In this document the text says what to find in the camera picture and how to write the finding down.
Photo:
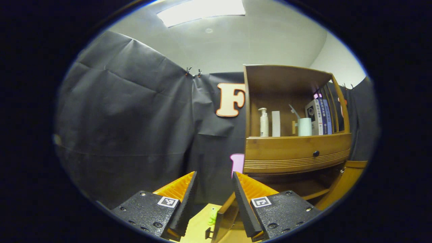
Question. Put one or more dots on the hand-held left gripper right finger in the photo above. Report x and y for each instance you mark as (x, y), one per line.
(246, 209)

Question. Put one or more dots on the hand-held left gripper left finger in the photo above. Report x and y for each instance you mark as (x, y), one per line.
(184, 206)

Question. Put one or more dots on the wooden shoe cabinet door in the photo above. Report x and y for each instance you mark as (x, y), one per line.
(227, 219)
(341, 189)

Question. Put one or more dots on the wooden double-door shoe cabinet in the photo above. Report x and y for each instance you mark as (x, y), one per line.
(283, 77)

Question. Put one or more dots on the wooden cabinet drawer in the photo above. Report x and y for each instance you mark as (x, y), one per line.
(280, 152)

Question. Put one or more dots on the green plush toy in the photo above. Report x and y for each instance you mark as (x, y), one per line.
(213, 217)

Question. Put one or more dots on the wooden inner shelf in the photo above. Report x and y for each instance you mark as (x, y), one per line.
(303, 190)

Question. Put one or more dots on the white pump bottle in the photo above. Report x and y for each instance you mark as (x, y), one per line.
(264, 125)

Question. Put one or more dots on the black round drawer knob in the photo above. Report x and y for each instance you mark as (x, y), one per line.
(316, 153)

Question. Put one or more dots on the tall white box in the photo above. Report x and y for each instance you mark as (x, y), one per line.
(275, 124)

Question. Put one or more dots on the white cup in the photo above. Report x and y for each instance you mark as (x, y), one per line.
(304, 127)

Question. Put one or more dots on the white plastic spatula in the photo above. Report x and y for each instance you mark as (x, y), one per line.
(293, 111)

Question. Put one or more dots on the black backdrop cloth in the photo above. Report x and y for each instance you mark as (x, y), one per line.
(118, 118)

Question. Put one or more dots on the dark blue book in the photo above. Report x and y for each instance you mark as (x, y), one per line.
(323, 116)

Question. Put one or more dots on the light blue book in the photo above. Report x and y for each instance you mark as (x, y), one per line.
(329, 116)

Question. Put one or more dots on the ceiling light panel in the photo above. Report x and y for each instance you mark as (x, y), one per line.
(202, 10)

